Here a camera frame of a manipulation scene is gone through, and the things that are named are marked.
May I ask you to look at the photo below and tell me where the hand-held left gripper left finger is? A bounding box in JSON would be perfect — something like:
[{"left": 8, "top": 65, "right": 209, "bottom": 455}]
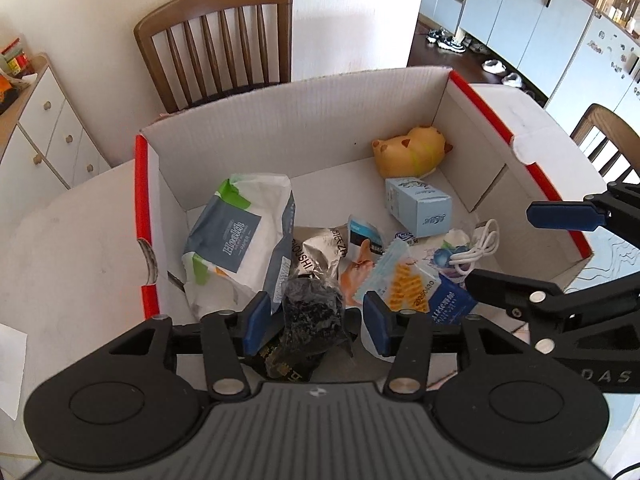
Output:
[{"left": 102, "top": 291, "right": 273, "bottom": 402}]

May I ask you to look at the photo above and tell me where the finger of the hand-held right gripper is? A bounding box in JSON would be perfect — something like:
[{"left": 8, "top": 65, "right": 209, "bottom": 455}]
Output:
[
  {"left": 526, "top": 180, "right": 640, "bottom": 250},
  {"left": 465, "top": 268, "right": 640, "bottom": 334}
]

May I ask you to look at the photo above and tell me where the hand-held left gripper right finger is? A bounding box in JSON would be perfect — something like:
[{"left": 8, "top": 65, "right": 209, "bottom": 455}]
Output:
[{"left": 362, "top": 290, "right": 532, "bottom": 402}]

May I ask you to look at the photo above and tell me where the white usb cable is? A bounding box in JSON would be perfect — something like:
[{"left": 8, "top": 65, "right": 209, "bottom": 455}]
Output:
[{"left": 446, "top": 218, "right": 501, "bottom": 277}]

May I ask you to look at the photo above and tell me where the clear packet of black granules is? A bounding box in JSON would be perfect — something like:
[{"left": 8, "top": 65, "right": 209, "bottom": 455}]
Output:
[{"left": 279, "top": 279, "right": 347, "bottom": 362}]

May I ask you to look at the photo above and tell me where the blueberry print snack packet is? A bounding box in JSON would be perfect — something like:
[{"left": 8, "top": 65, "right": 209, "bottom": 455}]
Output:
[{"left": 395, "top": 229, "right": 482, "bottom": 282}]

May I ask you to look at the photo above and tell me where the blue biscuit packet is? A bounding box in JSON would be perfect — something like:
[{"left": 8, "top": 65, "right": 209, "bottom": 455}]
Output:
[{"left": 350, "top": 237, "right": 479, "bottom": 332}]

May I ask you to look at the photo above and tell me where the white packet with hand picture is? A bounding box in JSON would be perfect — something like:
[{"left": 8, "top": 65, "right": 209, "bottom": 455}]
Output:
[{"left": 341, "top": 214, "right": 387, "bottom": 307}]

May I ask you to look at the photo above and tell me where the white wet wipes pack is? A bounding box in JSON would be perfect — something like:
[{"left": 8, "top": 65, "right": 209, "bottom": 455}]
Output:
[{"left": 181, "top": 173, "right": 297, "bottom": 319}]

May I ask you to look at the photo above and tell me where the brown foil snack packet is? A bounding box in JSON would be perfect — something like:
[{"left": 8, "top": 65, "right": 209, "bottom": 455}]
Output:
[{"left": 289, "top": 227, "right": 349, "bottom": 282}]

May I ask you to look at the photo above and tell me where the light blue carton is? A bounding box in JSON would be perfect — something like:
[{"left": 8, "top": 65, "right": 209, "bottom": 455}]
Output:
[{"left": 384, "top": 177, "right": 454, "bottom": 239}]

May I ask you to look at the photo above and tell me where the yellow plush toy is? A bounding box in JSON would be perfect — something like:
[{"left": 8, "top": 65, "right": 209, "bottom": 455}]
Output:
[{"left": 371, "top": 126, "right": 454, "bottom": 179}]

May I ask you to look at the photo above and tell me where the red cardboard box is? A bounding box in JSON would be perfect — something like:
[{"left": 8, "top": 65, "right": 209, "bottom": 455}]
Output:
[{"left": 134, "top": 67, "right": 614, "bottom": 361}]

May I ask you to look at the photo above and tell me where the patterned marble desktop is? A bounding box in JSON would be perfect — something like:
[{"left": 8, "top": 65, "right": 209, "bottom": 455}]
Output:
[{"left": 0, "top": 82, "right": 640, "bottom": 461}]

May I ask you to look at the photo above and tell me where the wooden chair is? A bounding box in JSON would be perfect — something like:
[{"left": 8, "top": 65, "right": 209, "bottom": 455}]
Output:
[
  {"left": 570, "top": 103, "right": 640, "bottom": 187},
  {"left": 133, "top": 0, "right": 294, "bottom": 114}
]

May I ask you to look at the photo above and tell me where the white paper napkin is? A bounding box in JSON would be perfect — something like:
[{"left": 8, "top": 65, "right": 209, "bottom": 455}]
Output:
[{"left": 0, "top": 322, "right": 29, "bottom": 421}]

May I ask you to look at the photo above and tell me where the white sideboard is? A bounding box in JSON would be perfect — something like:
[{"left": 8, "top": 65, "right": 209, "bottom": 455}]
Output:
[{"left": 0, "top": 52, "right": 114, "bottom": 192}]

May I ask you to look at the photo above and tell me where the red label jar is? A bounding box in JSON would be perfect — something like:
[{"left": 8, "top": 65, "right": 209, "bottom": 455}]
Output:
[{"left": 0, "top": 37, "right": 36, "bottom": 77}]

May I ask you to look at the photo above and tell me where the large wall cabinet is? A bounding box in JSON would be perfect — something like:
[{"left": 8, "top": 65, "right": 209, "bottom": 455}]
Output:
[{"left": 419, "top": 0, "right": 640, "bottom": 127}]

